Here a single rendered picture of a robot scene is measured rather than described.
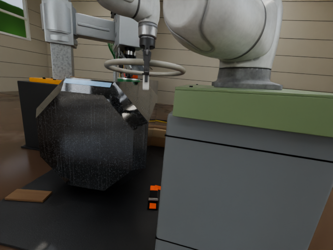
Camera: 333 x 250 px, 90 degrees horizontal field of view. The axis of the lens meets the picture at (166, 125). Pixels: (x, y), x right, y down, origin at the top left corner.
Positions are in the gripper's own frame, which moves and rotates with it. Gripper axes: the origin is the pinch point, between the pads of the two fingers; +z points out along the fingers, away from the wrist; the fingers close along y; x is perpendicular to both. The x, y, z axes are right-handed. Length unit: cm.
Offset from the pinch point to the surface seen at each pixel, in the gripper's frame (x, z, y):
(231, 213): -24, 35, -48
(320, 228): -122, 89, -1
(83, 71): 262, -68, 678
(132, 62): 6.9, -9.3, -0.5
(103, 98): 25.3, 9.6, 21.9
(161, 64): -7.1, -9.3, -0.3
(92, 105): 32.4, 14.3, 24.1
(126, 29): 18, -47, 72
